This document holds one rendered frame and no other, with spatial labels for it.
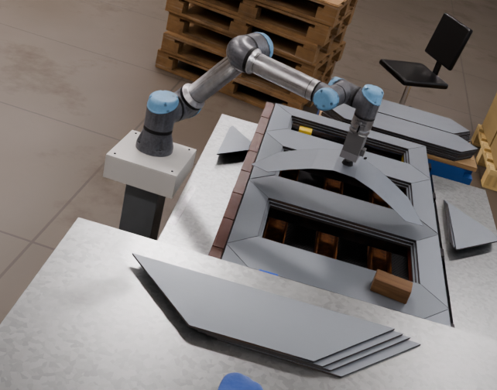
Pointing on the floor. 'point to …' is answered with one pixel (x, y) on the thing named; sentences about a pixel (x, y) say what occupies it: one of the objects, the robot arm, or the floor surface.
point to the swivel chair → (440, 39)
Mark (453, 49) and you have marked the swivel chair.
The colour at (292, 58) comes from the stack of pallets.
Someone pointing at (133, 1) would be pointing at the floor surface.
